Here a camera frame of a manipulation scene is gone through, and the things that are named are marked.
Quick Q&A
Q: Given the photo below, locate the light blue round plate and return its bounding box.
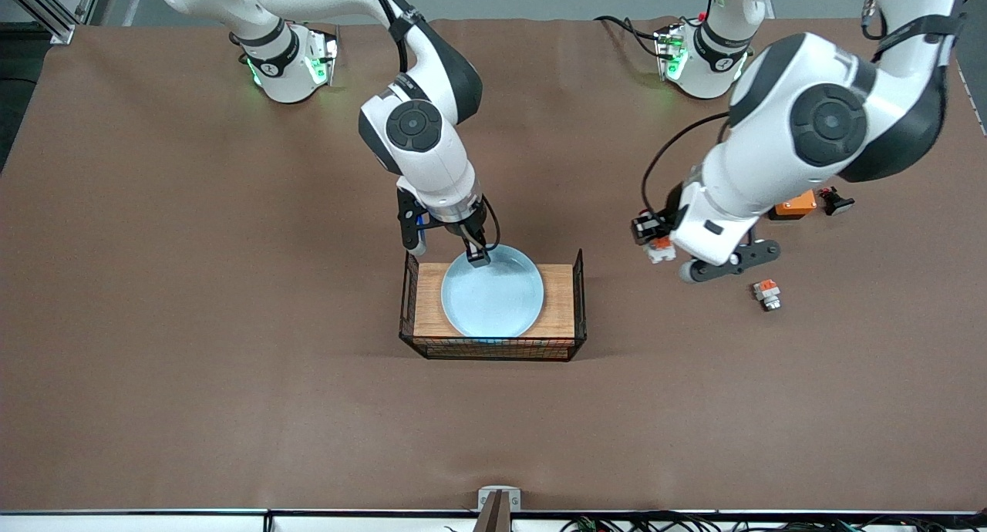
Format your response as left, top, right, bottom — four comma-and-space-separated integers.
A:
441, 244, 545, 338

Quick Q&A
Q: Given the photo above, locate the orange button box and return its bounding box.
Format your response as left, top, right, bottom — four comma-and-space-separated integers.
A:
769, 189, 818, 221

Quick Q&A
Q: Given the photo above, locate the black push button head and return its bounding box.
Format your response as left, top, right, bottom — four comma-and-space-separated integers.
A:
819, 186, 855, 217

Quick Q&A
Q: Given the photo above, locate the wooden board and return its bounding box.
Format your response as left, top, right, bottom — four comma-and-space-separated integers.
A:
413, 263, 576, 340

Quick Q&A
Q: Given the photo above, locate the brown table cover sheet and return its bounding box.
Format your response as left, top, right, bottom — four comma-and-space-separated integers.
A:
0, 17, 987, 513

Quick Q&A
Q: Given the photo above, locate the black wire basket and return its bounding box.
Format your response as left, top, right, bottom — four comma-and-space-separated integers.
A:
399, 247, 588, 362

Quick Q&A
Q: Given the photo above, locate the black arm base cable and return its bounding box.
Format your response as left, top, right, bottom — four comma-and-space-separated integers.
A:
593, 15, 668, 59

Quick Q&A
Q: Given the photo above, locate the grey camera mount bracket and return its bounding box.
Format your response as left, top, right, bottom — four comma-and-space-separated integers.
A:
477, 486, 522, 532

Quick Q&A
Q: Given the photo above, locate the black cable bundle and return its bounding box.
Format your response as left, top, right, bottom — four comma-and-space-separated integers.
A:
443, 510, 987, 532

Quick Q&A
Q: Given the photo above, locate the aluminium frame profile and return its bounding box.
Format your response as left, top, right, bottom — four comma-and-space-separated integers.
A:
0, 0, 109, 45

